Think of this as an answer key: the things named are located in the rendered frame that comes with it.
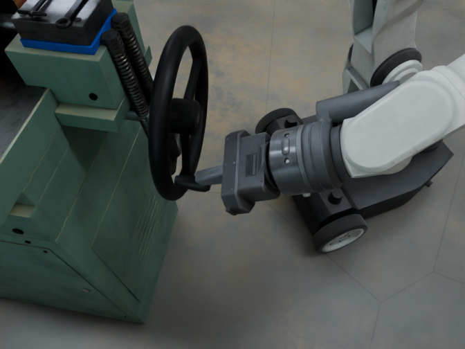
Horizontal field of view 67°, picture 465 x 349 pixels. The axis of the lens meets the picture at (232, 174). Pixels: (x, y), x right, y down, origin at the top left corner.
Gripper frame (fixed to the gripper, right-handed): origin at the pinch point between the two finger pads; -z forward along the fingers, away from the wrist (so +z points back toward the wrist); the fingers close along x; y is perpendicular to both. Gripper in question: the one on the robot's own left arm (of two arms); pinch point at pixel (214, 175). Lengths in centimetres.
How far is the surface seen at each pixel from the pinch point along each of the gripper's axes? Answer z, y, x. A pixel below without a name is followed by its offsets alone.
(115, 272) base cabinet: -41.5, -19.9, -10.8
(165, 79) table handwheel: -0.1, 12.7, 8.8
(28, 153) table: -19.3, 17.5, -0.2
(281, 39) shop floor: -36, -104, 131
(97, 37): -6.9, 19.3, 13.3
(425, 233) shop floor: 21, -113, 16
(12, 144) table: -17.9, 20.2, -0.4
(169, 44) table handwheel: -0.1, 12.9, 14.4
